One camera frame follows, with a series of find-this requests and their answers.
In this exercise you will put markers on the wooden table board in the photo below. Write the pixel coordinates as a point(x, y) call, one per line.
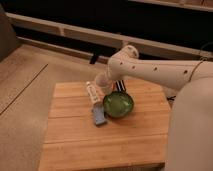
point(74, 143)

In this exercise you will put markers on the green ceramic bowl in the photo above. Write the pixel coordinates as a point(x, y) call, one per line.
point(118, 104)

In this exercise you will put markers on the black striped object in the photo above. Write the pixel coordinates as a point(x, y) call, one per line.
point(120, 86)

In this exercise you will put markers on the white tube with blue cap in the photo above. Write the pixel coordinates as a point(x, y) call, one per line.
point(97, 106)

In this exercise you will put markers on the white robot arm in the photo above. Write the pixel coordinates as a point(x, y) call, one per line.
point(190, 132)

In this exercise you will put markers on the white ceramic cup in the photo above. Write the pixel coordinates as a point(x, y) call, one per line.
point(104, 83)

